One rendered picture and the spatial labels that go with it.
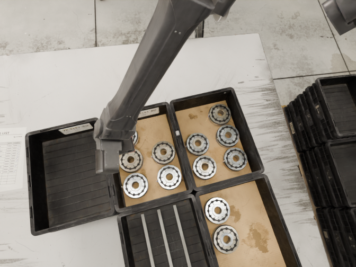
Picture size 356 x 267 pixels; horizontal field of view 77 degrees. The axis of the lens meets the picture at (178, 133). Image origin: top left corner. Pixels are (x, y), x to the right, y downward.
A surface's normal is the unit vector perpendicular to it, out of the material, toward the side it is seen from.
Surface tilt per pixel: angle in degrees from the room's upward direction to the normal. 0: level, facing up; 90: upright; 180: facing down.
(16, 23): 0
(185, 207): 0
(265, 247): 0
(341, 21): 87
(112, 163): 31
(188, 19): 81
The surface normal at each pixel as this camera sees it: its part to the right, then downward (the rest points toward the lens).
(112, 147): 0.53, -0.29
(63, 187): 0.04, -0.31
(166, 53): 0.23, 0.87
